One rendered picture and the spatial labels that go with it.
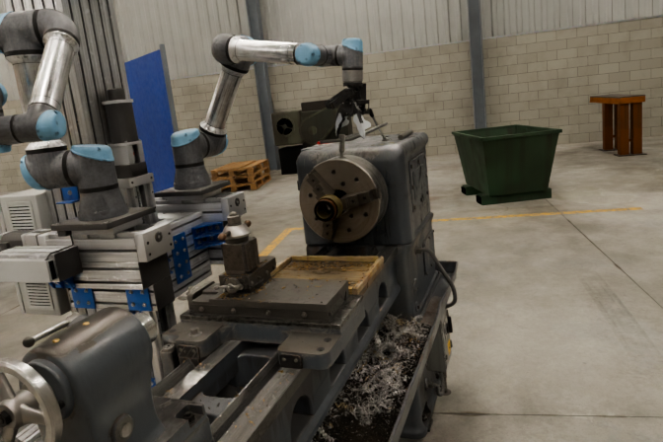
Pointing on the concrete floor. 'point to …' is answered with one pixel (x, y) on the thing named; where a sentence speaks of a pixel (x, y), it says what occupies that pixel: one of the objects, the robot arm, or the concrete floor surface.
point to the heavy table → (622, 122)
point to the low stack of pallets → (243, 174)
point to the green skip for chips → (507, 162)
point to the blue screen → (154, 113)
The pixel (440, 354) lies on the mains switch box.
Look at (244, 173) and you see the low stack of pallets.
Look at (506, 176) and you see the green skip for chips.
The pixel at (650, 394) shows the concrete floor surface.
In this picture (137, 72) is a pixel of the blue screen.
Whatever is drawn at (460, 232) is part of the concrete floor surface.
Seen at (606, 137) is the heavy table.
